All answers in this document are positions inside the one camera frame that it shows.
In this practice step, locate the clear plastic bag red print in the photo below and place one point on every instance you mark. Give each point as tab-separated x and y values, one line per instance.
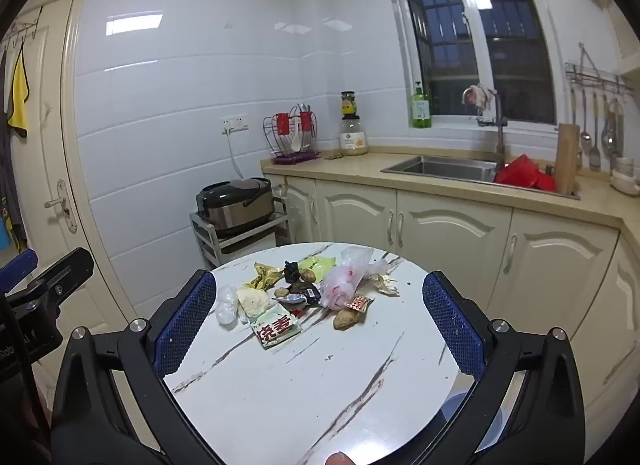
342	285

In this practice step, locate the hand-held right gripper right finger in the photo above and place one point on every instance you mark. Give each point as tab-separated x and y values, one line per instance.
452	325

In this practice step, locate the silver foil packet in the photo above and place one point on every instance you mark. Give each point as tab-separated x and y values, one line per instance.
290	299

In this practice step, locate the cream crumbly piece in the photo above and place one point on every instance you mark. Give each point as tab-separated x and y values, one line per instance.
252	301

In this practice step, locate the metal ladle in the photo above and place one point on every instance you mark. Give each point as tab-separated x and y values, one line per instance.
585	135

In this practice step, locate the metal serving spoon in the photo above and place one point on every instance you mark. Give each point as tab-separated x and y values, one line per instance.
609	137

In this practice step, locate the dark hanging clothes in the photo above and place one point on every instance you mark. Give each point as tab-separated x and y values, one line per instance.
7	185

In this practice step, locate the green snack packet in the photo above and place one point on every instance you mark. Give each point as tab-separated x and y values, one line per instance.
321	264

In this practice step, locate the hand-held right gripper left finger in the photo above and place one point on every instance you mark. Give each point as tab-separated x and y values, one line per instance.
185	325

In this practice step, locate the grey storage trolley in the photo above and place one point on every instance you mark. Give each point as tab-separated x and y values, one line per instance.
207	240

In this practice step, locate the yellow cloth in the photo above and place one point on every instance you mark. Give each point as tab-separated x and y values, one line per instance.
19	95

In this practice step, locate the metal faucet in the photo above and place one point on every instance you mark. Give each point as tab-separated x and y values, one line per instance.
499	135

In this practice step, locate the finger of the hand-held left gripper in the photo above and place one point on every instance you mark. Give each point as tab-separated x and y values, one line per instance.
65	270
17	267

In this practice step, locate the large clear food jar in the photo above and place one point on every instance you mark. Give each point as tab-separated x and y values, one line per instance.
353	140

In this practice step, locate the white framed window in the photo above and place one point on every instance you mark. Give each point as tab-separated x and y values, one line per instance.
440	20

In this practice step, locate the pink dish cloth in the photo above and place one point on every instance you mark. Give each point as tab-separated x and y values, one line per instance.
482	95

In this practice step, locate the ginger piece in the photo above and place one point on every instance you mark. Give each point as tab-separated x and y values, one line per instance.
308	276

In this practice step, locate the metal slotted spatula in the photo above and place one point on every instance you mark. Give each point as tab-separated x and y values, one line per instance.
595	157

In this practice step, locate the red cup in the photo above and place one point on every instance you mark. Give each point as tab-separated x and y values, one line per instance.
306	121
283	123

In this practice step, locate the wooden cutting board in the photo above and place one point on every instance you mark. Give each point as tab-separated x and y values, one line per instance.
567	160

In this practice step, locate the green detergent bottle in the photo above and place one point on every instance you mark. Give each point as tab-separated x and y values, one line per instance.
421	110

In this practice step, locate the cream door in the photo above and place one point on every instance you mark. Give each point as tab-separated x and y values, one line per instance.
45	145

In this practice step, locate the red plastic basin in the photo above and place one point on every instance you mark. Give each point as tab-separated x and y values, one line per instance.
520	175

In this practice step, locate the white wall socket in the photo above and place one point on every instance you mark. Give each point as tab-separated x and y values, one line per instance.
235	124

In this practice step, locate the small red white packet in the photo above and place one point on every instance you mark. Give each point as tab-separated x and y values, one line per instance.
359	303

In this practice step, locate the clear plastic wrap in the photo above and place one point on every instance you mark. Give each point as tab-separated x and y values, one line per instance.
226	305

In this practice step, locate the white rice spoon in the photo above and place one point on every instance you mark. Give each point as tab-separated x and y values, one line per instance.
296	142

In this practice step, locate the dark snack packet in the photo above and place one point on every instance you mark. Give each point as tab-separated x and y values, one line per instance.
306	291

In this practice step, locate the steel sink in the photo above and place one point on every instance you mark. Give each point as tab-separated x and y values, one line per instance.
440	167

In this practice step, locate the cream wall cabinet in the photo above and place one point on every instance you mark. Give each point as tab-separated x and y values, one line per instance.
625	30

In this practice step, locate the person's right hand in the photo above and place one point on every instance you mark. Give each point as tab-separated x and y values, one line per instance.
341	459

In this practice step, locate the metal cutlery bundle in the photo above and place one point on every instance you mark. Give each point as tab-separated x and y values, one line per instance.
303	108

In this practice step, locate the cream kitchen cabinet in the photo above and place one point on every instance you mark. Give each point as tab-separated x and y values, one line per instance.
450	235

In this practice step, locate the clear gold wrapper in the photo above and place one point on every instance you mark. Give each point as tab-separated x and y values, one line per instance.
384	285

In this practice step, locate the white bowls stack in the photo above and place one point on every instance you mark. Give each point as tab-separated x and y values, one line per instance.
625	177

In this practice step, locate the white red food packet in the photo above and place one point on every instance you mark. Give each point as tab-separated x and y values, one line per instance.
275	327

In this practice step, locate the brown rice cooker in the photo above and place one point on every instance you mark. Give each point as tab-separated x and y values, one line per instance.
235	205

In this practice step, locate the small brown nut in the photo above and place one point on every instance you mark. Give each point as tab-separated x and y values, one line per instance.
281	291

